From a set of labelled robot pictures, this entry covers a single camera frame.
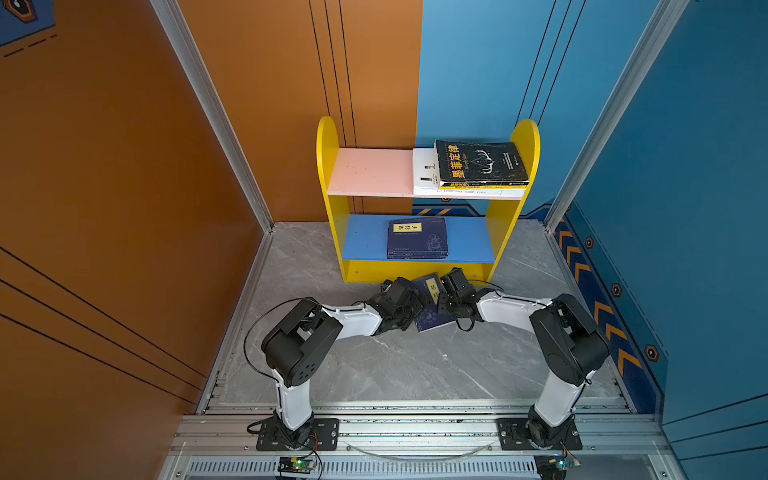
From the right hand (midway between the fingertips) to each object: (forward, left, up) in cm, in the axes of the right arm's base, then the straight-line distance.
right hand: (438, 306), depth 97 cm
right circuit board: (-43, -23, -3) cm, 49 cm away
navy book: (+15, +7, +17) cm, 23 cm away
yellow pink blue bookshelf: (+19, +17, +16) cm, 30 cm away
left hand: (-2, +3, +5) cm, 6 cm away
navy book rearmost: (-4, +3, +1) cm, 5 cm away
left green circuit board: (-42, +39, -1) cm, 57 cm away
